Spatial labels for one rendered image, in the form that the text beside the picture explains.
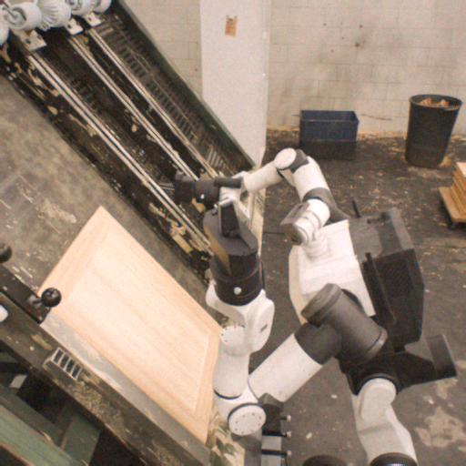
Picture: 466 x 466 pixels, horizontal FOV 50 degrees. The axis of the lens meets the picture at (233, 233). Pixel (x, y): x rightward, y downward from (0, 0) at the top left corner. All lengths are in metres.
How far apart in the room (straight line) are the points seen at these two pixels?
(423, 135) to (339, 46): 1.55
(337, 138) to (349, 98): 1.05
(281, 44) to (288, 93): 0.58
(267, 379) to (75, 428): 0.41
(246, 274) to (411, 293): 0.49
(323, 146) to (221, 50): 1.48
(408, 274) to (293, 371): 0.34
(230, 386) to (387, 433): 0.68
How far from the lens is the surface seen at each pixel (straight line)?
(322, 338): 1.03
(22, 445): 0.96
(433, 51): 6.40
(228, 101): 5.02
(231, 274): 0.81
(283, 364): 1.06
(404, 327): 1.26
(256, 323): 0.90
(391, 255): 1.13
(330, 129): 5.40
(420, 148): 5.51
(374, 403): 1.44
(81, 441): 1.15
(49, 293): 0.97
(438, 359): 1.43
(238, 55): 4.91
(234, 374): 1.02
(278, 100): 6.40
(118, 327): 1.28
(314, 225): 1.16
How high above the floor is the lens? 1.98
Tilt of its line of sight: 30 degrees down
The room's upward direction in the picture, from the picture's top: straight up
